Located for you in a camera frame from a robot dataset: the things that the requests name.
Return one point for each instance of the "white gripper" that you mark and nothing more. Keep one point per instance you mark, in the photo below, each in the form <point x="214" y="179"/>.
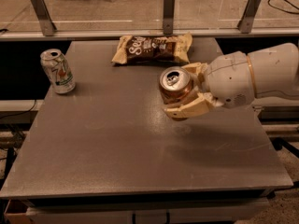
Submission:
<point x="230" y="78"/>

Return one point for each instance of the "middle metal bracket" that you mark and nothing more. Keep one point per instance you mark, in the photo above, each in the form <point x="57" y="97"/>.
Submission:
<point x="168" y="16"/>

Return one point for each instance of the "cardboard box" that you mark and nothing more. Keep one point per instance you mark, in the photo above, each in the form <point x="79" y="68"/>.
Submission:
<point x="15" y="213"/>

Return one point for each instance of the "right metal bracket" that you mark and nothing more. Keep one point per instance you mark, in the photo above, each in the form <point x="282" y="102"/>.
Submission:
<point x="246" y="23"/>

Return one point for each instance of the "brown chip bag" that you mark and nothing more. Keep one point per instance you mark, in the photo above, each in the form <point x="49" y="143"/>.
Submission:
<point x="136" y="49"/>

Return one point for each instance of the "white 7up can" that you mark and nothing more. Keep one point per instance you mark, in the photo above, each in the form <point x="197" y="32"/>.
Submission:
<point x="58" y="71"/>

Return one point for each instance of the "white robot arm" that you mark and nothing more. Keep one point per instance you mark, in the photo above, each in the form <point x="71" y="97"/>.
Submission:
<point x="274" y="72"/>

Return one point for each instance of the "left metal bracket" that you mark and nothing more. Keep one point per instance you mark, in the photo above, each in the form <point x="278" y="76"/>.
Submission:
<point x="47" y="26"/>

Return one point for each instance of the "metal bracket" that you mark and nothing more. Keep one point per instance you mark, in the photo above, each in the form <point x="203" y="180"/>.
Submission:
<point x="246" y="23"/>
<point x="47" y="26"/>
<point x="168" y="16"/>

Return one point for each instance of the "orange soda can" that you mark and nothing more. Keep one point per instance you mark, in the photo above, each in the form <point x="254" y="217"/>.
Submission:
<point x="175" y="86"/>

